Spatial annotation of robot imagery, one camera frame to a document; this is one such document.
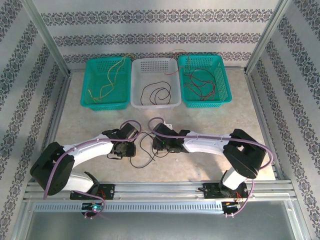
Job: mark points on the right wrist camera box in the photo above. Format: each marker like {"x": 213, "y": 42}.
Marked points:
{"x": 168, "y": 125}

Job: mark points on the grey metal sheet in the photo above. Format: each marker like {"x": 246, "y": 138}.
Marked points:
{"x": 175, "y": 227}

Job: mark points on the aluminium frame post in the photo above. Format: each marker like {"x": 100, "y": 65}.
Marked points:
{"x": 48, "y": 37}
{"x": 265, "y": 37}

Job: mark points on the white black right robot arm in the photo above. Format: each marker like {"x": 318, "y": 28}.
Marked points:
{"x": 207, "y": 145}

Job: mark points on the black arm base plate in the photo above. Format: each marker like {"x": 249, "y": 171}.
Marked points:
{"x": 107, "y": 191}
{"x": 208, "y": 191}

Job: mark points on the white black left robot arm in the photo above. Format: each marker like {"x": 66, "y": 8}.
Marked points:
{"x": 87, "y": 150}

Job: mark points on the aluminium side rail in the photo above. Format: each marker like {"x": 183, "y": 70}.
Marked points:
{"x": 58, "y": 107}
{"x": 272, "y": 155}

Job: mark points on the teal plastic perforated basket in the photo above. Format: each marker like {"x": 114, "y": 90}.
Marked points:
{"x": 195, "y": 100}
{"x": 95, "y": 80}

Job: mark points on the white plastic perforated basket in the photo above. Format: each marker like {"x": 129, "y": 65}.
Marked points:
{"x": 155, "y": 72}

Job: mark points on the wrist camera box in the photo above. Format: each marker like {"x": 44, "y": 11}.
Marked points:
{"x": 133, "y": 135}
{"x": 168, "y": 125}

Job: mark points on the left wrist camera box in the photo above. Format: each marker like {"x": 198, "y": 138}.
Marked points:
{"x": 133, "y": 135}

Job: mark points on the green-lit controller board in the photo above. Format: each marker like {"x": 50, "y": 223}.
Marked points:
{"x": 231, "y": 204}
{"x": 93, "y": 207}

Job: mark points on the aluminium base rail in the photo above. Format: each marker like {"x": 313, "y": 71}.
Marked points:
{"x": 162, "y": 190}

